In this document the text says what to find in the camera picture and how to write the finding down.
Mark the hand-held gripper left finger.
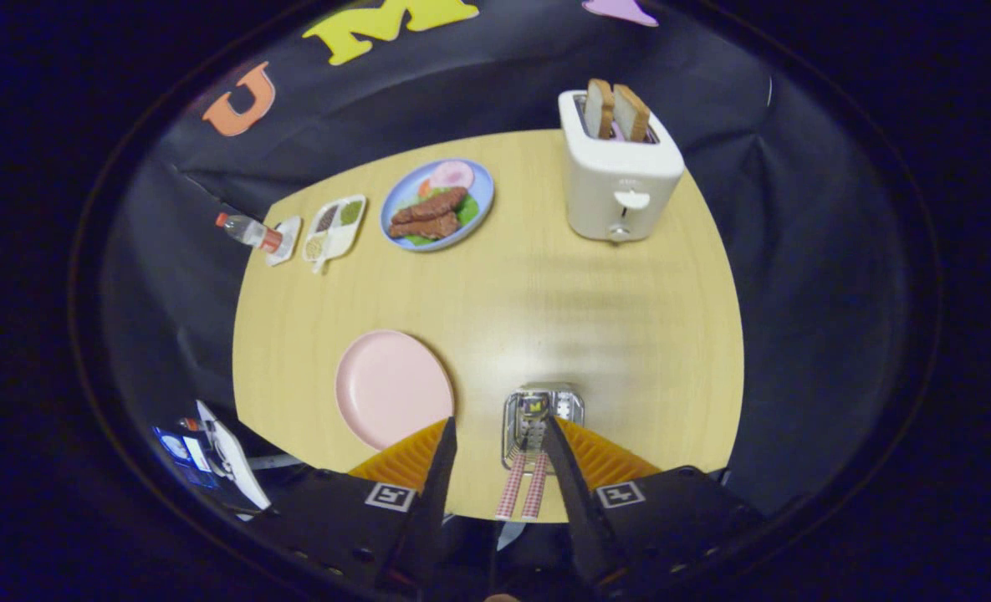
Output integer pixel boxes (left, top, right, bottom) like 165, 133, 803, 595
248, 416, 460, 599

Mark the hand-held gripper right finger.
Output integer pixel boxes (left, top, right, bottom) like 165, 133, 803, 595
541, 416, 764, 596

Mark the blue plate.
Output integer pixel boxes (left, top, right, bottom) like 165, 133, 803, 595
379, 158, 496, 253

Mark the white flat board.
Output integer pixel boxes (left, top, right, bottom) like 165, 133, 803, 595
196, 400, 272, 513

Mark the brown meat strip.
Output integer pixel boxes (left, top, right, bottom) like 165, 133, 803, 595
391, 186, 469, 225
388, 212, 461, 241

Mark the green lettuce leaf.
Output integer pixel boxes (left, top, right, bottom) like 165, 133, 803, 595
403, 191, 481, 247

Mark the white divided seasoning tray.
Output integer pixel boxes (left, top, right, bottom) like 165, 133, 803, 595
301, 194, 368, 275

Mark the toast bread slice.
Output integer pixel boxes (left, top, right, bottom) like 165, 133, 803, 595
585, 78, 616, 140
612, 84, 652, 143

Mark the pink ham slice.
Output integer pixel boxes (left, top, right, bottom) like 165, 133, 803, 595
427, 160, 476, 191

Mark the blue printed card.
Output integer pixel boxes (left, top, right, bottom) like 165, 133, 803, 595
152, 426, 216, 490

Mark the small white coaster dish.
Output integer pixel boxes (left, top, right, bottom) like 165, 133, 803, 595
263, 215, 304, 268

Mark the spoon with red checkered handle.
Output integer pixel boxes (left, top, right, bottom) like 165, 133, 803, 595
495, 393, 546, 521

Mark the pink plate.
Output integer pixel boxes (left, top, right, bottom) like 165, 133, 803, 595
335, 329, 456, 452

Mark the clear bottle with red label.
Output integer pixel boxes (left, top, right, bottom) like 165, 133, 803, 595
215, 212, 284, 254

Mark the white toaster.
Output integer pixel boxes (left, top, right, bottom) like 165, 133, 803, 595
558, 89, 686, 244

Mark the metal wire cutlery basket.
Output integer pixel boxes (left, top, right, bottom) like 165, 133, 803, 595
502, 383, 586, 473

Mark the fork with red checkered handle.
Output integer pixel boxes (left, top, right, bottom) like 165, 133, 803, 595
522, 426, 549, 521

